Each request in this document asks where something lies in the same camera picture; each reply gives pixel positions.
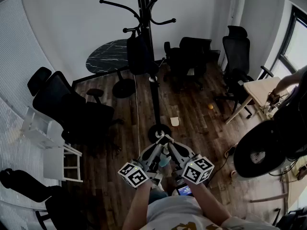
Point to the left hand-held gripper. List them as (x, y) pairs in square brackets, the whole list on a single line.
[(134, 175)]

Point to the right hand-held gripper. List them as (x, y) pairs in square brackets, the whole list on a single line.
[(196, 170)]

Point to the black metal coat rack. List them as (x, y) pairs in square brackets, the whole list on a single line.
[(144, 8)]

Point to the person's right forearm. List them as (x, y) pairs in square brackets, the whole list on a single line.
[(211, 205)]

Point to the person's left forearm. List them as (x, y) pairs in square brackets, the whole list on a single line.
[(136, 205)]

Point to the small beige cup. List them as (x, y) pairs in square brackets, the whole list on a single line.
[(174, 121)]

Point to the small device blue screen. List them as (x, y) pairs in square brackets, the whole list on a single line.
[(184, 190)]

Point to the person's blue jeans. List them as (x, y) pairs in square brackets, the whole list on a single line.
[(157, 195)]

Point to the white power strip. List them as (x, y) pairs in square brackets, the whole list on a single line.
[(230, 151)]

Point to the orange fruit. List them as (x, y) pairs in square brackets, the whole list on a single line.
[(210, 106)]

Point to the person's white printed shirt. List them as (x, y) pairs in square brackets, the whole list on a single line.
[(177, 212)]

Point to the white slipper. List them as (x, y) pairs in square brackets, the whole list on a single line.
[(234, 174)]

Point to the black mesh chair back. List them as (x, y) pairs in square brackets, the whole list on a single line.
[(247, 138)]

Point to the dark navy hanging bag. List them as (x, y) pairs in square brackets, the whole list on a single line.
[(139, 56)]

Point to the black leather office chair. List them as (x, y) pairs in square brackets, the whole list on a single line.
[(189, 56)]

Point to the light wooden side table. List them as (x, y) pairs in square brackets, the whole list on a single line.
[(268, 198)]

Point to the round black marble table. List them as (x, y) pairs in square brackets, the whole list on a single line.
[(105, 56)]

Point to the light wooden desk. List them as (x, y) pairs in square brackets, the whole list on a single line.
[(261, 87)]

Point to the black reclined office chair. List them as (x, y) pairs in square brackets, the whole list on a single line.
[(60, 99)]

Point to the black padded chair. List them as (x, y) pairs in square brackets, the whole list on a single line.
[(62, 210)]

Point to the black mesh headrest office chair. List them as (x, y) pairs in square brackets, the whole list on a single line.
[(236, 54)]

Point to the black equipment stand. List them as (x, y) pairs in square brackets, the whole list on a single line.
[(295, 220)]

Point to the black framed window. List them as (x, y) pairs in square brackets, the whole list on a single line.
[(299, 47)]

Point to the white window blinds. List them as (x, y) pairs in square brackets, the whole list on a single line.
[(16, 44)]

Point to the white metal shelf frame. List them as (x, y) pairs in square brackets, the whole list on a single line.
[(52, 163)]

